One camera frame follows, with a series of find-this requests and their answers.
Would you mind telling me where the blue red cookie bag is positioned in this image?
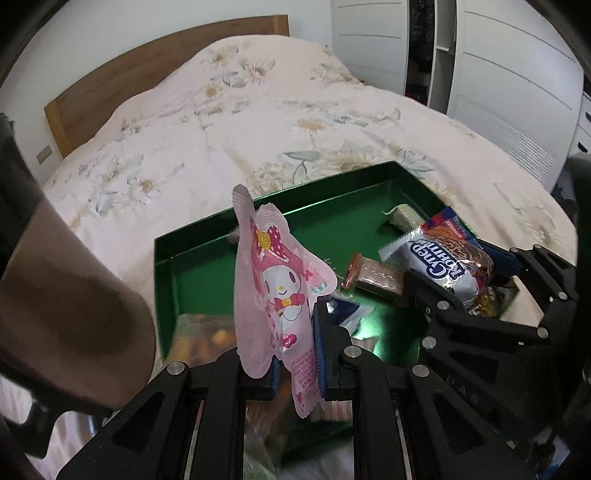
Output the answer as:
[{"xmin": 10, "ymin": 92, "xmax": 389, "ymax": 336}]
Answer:
[{"xmin": 379, "ymin": 207, "xmax": 494, "ymax": 308}]

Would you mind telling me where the white wardrobe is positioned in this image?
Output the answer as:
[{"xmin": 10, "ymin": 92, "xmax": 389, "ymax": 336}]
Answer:
[{"xmin": 331, "ymin": 1, "xmax": 584, "ymax": 190}]

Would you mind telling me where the clear pink candy bag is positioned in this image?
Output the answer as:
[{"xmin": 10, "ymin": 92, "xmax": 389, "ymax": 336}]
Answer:
[{"xmin": 165, "ymin": 313, "xmax": 236, "ymax": 367}]

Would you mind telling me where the floral cream bed quilt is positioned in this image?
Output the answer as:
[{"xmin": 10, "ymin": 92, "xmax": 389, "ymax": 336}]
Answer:
[{"xmin": 43, "ymin": 35, "xmax": 577, "ymax": 320}]

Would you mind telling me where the green tray box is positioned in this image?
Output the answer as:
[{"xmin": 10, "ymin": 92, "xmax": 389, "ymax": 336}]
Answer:
[{"xmin": 153, "ymin": 159, "xmax": 468, "ymax": 458}]

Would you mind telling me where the beige wall socket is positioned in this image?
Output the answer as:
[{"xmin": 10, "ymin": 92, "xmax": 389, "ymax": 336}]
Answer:
[{"xmin": 36, "ymin": 145, "xmax": 53, "ymax": 164}]

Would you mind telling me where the orange red snack packet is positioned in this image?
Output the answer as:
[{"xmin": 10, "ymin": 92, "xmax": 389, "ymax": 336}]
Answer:
[{"xmin": 341, "ymin": 253, "xmax": 404, "ymax": 302}]

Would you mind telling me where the olive green snack packet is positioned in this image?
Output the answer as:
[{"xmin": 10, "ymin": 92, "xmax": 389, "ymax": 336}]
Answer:
[{"xmin": 383, "ymin": 203, "xmax": 427, "ymax": 233}]

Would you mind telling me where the brown black thermos jug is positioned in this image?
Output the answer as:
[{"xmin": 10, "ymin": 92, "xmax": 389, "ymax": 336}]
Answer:
[{"xmin": 1, "ymin": 117, "xmax": 155, "ymax": 479}]

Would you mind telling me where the blue white long snack bag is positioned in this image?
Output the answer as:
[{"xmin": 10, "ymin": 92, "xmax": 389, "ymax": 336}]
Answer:
[{"xmin": 318, "ymin": 293, "xmax": 375, "ymax": 338}]

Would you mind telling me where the pink cartoon snack packet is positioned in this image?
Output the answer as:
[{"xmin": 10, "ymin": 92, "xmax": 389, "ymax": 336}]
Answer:
[{"xmin": 232, "ymin": 185, "xmax": 338, "ymax": 418}]

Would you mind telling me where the wooden headboard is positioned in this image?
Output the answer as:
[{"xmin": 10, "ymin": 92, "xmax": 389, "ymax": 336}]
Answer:
[{"xmin": 44, "ymin": 14, "xmax": 290, "ymax": 157}]

